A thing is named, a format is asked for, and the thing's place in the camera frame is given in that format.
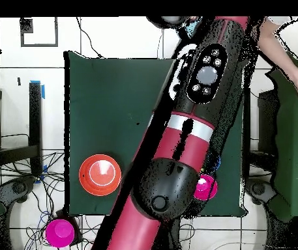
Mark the black metal stand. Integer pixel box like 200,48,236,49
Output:
242,86,280,173
0,81,44,178

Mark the black floor stand base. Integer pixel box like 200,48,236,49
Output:
244,179,277,206
0,176,38,204

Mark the small pink-red bowl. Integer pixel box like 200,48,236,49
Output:
193,174,218,201

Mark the dark green tablecloth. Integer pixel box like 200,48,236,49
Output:
63,50,254,218

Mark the large orange bowl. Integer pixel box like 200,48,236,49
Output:
78,154,123,197

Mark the blue tape strip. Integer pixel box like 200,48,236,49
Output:
29,79,46,100

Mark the small magenta bowl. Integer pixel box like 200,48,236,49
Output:
44,218,76,249

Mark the long black floor cable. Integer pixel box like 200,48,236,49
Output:
76,16,104,59

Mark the black square floor frame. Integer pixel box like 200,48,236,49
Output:
20,16,59,48

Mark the bundle of floor cables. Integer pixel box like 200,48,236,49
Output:
0,149,68,250

